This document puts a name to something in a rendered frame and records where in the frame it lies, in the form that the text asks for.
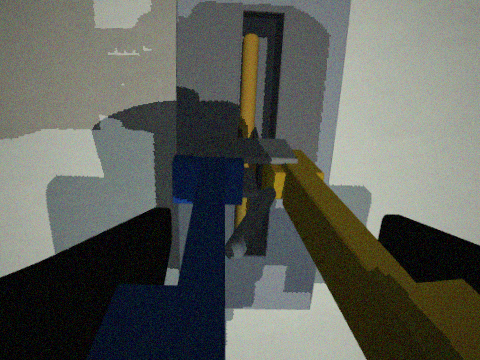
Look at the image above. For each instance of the grey rectangular block with narrow slot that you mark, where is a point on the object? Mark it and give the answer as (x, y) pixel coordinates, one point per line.
(301, 61)

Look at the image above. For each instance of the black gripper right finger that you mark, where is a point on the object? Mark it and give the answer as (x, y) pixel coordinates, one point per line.
(429, 254)

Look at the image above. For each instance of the orange rod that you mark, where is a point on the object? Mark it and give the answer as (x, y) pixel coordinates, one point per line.
(247, 101)

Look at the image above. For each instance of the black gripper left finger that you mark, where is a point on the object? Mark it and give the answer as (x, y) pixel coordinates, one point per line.
(52, 310)

